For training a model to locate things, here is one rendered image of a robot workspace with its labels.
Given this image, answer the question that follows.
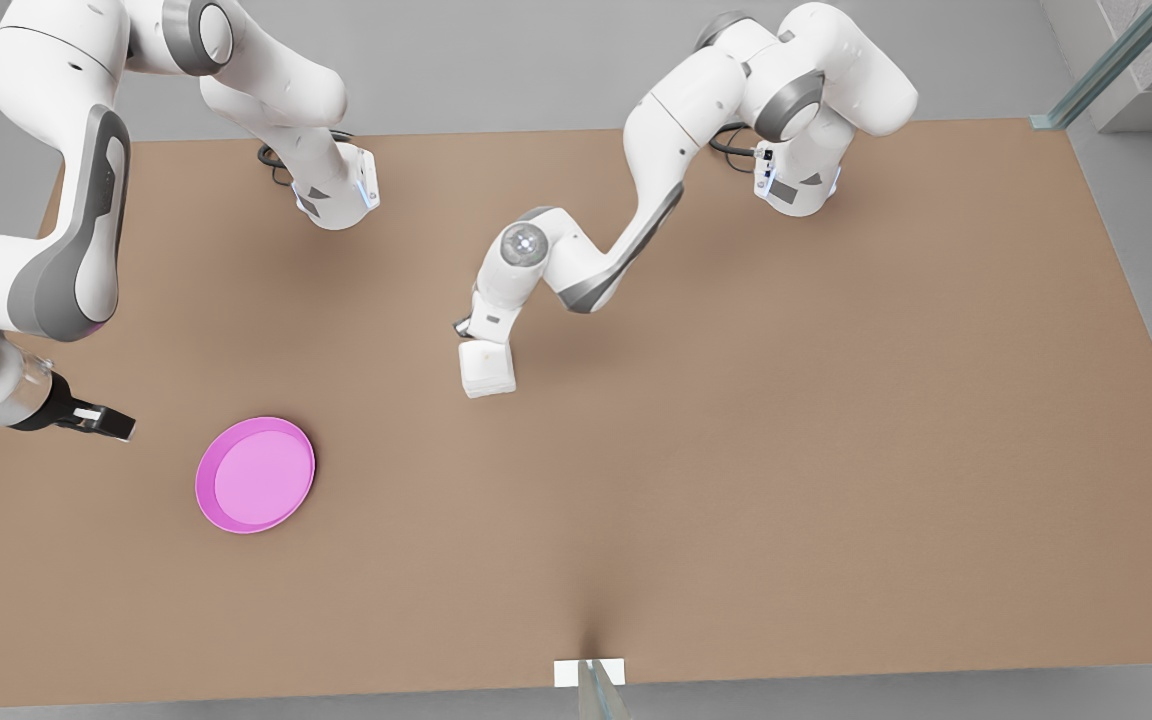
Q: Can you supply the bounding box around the pink round plate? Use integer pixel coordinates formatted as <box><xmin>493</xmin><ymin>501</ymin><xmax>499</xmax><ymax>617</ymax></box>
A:
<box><xmin>195</xmin><ymin>416</ymin><xmax>317</xmax><ymax>535</ymax></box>

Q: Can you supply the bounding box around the black cable loop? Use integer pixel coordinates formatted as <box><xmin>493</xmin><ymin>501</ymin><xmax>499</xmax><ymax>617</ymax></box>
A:
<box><xmin>256</xmin><ymin>128</ymin><xmax>355</xmax><ymax>188</ymax></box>
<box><xmin>708</xmin><ymin>123</ymin><xmax>761</xmax><ymax>173</ymax></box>

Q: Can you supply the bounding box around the white post foot plate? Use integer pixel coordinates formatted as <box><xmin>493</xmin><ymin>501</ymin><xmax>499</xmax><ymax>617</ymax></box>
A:
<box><xmin>553</xmin><ymin>659</ymin><xmax>628</xmax><ymax>689</ymax></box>

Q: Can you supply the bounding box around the silver frame post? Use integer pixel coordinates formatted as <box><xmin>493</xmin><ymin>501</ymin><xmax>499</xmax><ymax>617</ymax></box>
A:
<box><xmin>1029</xmin><ymin>0</ymin><xmax>1152</xmax><ymax>132</ymax></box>
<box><xmin>576</xmin><ymin>659</ymin><xmax>633</xmax><ymax>720</ymax></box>

